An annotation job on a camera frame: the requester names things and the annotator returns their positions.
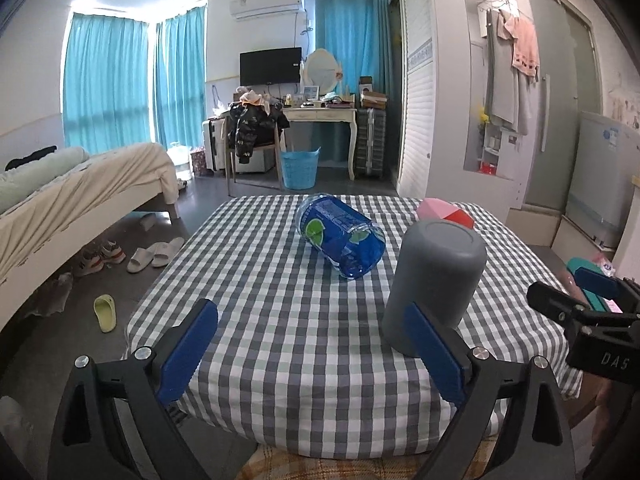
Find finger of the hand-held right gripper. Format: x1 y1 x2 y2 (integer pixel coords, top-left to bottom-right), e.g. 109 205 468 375
526 281 592 332
573 266 625 313

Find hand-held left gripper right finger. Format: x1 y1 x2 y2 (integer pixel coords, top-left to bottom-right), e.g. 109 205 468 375
402 301 576 480

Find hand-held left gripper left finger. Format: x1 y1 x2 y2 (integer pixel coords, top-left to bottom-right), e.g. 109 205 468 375
47 298 219 480

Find grey cup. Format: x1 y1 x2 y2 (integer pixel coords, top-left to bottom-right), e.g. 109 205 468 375
381 220 488 359

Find person's right forearm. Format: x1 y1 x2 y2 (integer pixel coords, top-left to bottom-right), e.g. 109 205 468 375
582 377 640 480

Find teal box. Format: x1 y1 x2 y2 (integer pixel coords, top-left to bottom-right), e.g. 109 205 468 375
566 257 608 311

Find yellow-green slipper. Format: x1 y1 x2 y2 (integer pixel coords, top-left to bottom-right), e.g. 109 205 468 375
94 294 119 334

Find white slipper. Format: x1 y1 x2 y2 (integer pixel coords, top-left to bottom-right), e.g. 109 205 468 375
151 237 186 268
126 246 159 274

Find grey checked tablecloth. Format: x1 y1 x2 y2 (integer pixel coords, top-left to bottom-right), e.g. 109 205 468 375
125 194 583 458

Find pair of sneakers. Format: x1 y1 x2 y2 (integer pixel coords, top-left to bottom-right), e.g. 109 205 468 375
72 240 127 277

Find clear plastic bag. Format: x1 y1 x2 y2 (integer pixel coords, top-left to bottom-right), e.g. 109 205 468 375
27 272 76 319

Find pink and red box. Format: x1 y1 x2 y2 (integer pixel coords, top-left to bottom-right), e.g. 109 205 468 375
416 198 475 231

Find yellow plaid cloth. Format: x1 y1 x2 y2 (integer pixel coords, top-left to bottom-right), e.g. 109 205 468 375
239 437 506 480

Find blue plastic bottle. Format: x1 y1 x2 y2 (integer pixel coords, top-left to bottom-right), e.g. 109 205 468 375
295 192 387 279

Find bed with cream blanket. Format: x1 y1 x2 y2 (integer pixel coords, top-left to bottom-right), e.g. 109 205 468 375
0 142 182 333

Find frosted glass door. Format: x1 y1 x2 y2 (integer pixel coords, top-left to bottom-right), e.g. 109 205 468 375
519 0 603 213

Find white hanging garment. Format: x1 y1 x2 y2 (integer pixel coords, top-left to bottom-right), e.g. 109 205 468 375
514 67 534 136

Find white plastic bag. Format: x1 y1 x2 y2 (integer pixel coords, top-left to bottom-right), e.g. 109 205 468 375
166 141 194 181

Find white suitcase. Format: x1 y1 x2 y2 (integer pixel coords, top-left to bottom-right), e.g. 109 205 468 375
201 117 227 174

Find wooden chair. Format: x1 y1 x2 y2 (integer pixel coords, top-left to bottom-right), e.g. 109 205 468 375
223 110 284 197

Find blue plastic basket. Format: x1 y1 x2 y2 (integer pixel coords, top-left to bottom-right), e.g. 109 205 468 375
279 147 321 191

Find silver suitcase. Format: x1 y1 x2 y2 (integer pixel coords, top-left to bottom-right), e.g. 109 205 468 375
354 107 387 177

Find light green pillow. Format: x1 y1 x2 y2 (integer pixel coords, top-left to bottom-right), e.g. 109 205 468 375
0 147 92 214

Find grey hanging garment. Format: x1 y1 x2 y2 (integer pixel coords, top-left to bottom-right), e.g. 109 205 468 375
486 7 517 127

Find black jacket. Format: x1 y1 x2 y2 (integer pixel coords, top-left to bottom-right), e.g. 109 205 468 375
227 101 291 164

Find pink towel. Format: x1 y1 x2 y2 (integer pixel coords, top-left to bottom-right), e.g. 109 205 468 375
502 9 541 79

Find black cloth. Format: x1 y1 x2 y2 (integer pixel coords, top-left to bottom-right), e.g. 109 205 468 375
5 145 59 171

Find white louvred wardrobe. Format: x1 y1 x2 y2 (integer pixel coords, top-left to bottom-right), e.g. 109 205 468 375
389 0 453 202

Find cream dressing table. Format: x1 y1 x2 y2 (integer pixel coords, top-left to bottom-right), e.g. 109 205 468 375
281 106 359 181

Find cardboard boxes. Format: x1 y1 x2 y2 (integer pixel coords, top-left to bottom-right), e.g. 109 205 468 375
359 76 389 110

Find narrow teal window curtain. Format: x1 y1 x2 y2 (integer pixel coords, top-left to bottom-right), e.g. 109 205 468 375
153 6 208 150

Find wide teal window curtain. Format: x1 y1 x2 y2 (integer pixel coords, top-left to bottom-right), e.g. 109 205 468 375
61 10 152 155

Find black television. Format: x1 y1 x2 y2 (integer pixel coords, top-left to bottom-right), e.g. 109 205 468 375
239 47 303 86

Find round vanity mirror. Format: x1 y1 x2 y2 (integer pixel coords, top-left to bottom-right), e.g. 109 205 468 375
303 48 342 97

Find tall teal curtain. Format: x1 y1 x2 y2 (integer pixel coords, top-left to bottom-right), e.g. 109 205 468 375
314 0 392 109

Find white air conditioner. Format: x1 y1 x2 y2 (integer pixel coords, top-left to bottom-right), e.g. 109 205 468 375
228 0 306 22

